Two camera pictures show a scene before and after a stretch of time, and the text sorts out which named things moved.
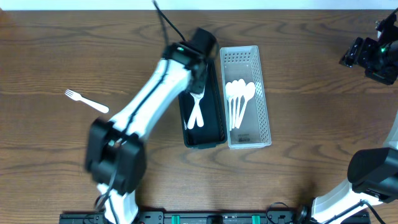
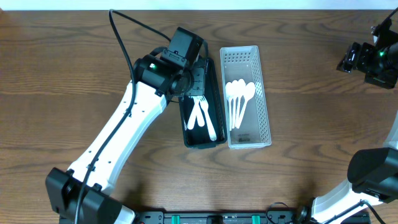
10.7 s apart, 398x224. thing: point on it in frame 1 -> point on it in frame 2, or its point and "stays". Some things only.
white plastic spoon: (242, 86) stays
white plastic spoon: (250, 91) stays
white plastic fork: (78, 97) -> (204, 106)
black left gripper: (200, 76) stays
